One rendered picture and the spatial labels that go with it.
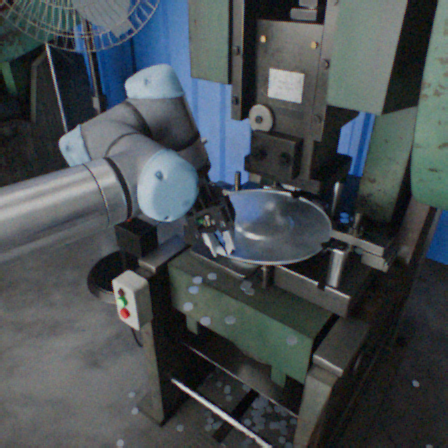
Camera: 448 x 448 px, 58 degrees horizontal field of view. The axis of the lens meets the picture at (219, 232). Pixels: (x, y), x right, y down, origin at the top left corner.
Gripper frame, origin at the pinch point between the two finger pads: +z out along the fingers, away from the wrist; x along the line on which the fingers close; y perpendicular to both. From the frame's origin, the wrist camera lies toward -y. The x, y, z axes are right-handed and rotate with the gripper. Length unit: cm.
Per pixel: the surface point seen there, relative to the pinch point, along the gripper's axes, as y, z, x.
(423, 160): 26.8, -22.2, 24.8
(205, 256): 0.3, 0.2, -4.1
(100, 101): -88, -13, -26
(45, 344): -54, 55, -84
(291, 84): -11.0, -21.3, 22.4
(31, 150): -139, 8, -79
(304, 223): -7.4, 7.5, 17.6
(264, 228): -6.1, 3.8, 9.0
